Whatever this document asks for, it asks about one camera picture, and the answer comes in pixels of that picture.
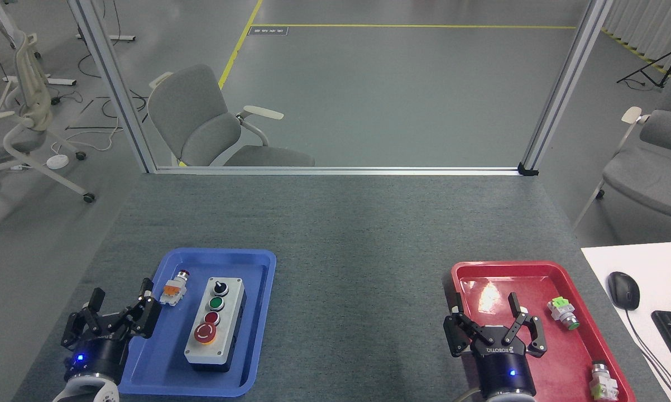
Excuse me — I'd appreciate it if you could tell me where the black mouse cable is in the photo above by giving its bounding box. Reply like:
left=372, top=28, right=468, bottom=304
left=625, top=309, right=671, bottom=402

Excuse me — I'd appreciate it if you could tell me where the black computer mouse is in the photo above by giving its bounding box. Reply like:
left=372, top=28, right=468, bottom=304
left=607, top=271, right=641, bottom=311

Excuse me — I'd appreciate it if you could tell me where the red push button orange block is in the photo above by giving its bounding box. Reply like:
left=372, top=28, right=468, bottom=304
left=159, top=270, right=191, bottom=307

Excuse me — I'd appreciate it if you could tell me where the black floor cable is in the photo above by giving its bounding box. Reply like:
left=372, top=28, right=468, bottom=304
left=78, top=53, right=149, bottom=121

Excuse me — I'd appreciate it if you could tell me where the green push button switch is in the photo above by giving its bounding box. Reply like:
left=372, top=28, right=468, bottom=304
left=547, top=296, right=581, bottom=331

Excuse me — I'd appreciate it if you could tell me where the grey padded armchair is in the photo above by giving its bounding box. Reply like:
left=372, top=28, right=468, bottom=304
left=571, top=60, right=671, bottom=241

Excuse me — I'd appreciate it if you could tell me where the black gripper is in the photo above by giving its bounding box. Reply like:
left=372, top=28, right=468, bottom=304
left=444, top=292, right=548, bottom=398
left=61, top=277, right=162, bottom=384

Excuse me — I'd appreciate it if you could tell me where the white desk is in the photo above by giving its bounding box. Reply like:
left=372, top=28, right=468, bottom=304
left=581, top=241, right=671, bottom=402

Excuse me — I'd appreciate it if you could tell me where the white curtain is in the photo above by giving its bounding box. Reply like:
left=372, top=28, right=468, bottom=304
left=600, top=0, right=671, bottom=63

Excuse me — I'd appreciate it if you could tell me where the black tripod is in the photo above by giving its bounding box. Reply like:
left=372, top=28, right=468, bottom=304
left=616, top=40, right=671, bottom=90

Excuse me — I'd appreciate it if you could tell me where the white mesh office chair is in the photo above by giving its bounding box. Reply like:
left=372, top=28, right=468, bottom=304
left=0, top=31, right=97, bottom=232

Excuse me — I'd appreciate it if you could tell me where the red plastic tray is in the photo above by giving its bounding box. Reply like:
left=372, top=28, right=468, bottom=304
left=450, top=261, right=638, bottom=402

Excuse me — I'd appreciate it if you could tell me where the grey chair with white armrest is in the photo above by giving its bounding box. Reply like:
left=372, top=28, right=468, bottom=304
left=147, top=63, right=316, bottom=168

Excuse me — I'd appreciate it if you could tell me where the grey control box with buttons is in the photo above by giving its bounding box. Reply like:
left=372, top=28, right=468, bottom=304
left=184, top=276, right=247, bottom=373

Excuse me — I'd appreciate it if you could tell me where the silver aluminium post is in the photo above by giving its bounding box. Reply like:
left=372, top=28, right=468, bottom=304
left=519, top=0, right=615, bottom=171
left=68, top=0, right=158, bottom=174

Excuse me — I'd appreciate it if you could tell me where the white floor cable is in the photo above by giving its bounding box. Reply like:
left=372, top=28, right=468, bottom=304
left=51, top=109, right=125, bottom=156

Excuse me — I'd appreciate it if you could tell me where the blue plastic tray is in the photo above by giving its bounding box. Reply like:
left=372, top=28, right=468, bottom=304
left=111, top=247, right=277, bottom=398

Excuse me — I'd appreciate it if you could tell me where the silver aluminium rail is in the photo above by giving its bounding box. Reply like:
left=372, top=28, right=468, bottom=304
left=154, top=166, right=523, bottom=177

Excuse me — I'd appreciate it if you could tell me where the white desk foot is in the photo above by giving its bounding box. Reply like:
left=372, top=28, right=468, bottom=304
left=76, top=33, right=136, bottom=43
left=3, top=75, right=78, bottom=87

